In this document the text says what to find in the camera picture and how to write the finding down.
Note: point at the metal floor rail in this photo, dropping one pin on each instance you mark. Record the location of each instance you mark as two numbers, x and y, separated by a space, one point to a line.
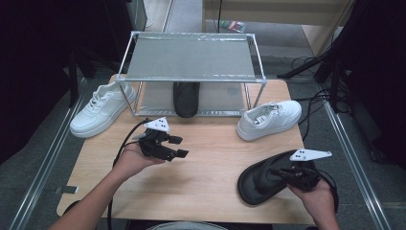
41 175
354 159

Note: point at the person's dark trouser leg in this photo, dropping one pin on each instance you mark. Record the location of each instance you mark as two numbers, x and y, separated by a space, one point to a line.
66 207

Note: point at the person's grey clothing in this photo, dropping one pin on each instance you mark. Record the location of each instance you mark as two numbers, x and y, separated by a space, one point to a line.
188 226

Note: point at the black stand leg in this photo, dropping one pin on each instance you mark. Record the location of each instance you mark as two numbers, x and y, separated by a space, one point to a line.
300 68

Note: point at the person's right hand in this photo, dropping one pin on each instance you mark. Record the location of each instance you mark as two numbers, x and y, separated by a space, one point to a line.
319 201

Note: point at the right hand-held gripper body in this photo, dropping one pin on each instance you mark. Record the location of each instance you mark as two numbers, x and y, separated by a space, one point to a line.
304 177

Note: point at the colourful packet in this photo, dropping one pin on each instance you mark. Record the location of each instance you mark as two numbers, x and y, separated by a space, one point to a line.
233 25

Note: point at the white sneaker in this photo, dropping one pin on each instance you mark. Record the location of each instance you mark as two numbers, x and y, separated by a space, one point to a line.
95 118
274 118

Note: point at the black curtain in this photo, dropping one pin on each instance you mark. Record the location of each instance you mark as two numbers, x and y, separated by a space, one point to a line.
38 64
376 64

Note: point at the metal shoe rack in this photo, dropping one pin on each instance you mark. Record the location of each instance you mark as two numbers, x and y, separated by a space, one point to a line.
191 57

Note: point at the grey floor bracket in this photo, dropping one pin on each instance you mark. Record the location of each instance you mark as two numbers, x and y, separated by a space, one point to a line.
65 189

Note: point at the light wooden cabinet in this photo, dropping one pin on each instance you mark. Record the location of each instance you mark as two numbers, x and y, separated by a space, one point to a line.
271 12

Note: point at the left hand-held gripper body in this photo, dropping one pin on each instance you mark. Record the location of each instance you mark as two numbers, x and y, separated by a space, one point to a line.
154 145

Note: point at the person's left hand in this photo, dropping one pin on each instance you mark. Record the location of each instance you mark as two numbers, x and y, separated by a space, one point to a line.
130 161

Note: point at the black slipper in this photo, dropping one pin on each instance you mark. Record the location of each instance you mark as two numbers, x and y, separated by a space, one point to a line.
186 99
258 185

